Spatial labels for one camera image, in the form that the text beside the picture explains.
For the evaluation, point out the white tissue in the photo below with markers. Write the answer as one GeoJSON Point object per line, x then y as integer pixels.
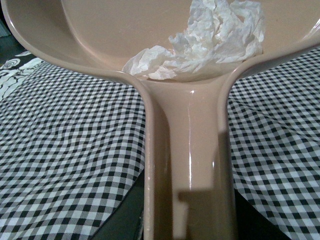
{"type": "Point", "coordinates": [218, 38]}

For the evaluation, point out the white black patterned pillow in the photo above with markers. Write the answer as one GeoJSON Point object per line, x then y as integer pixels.
{"type": "Point", "coordinates": [16, 70]}

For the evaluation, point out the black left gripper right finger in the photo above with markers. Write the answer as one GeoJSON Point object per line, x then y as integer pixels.
{"type": "Point", "coordinates": [252, 225]}

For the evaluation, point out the beige plastic dustpan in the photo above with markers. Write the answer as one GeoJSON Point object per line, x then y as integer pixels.
{"type": "Point", "coordinates": [188, 187]}

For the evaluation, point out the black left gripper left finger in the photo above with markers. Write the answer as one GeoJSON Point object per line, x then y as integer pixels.
{"type": "Point", "coordinates": [126, 222]}

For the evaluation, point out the black white checkered bedsheet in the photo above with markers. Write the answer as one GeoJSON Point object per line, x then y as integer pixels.
{"type": "Point", "coordinates": [72, 146]}

